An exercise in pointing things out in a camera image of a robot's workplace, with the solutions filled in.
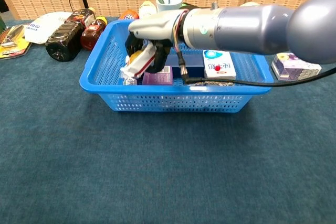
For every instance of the light blue cup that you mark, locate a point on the light blue cup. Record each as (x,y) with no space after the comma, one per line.
(168,7)

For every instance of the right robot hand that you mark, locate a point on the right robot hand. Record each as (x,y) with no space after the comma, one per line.
(157,27)

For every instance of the white juice bottle yellow cap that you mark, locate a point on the white juice bottle yellow cap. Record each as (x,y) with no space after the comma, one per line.
(147,9)

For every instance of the red bottle with yellow cap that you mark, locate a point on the red bottle with yellow cap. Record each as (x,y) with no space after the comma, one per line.
(90,35)

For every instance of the blue plastic basket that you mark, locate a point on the blue plastic basket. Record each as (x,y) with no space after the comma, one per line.
(170,100)

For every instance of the blue felt tablecloth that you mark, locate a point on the blue felt tablecloth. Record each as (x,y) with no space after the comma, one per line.
(131,169)

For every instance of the navy blue box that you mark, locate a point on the navy blue box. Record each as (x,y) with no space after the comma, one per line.
(194,62)

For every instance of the burger picture snack packet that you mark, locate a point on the burger picture snack packet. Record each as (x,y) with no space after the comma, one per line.
(139,62)

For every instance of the beige bowl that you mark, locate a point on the beige bowl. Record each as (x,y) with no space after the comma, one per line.
(249,4)

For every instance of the dark soy sauce bottle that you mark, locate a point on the dark soy sauce bottle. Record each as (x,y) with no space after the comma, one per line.
(65,40)

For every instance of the purple packaged item with ring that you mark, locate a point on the purple packaged item with ring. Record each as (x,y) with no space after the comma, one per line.
(291,69)

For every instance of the green microfiber cloth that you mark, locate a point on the green microfiber cloth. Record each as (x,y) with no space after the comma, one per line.
(184,5)

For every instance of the razor in yellow blister pack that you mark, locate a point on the razor in yellow blister pack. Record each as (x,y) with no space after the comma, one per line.
(13,37)

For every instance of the plain purple box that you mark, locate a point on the plain purple box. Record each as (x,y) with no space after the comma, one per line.
(157,77)

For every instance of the white milk carton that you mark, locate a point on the white milk carton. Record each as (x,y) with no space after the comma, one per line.
(220,65)

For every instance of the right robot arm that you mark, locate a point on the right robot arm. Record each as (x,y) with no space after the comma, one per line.
(249,27)

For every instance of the white printed plastic bag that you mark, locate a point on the white printed plastic bag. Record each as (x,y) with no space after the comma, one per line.
(44,27)

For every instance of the red soda can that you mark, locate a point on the red soda can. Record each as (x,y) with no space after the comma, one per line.
(128,14)

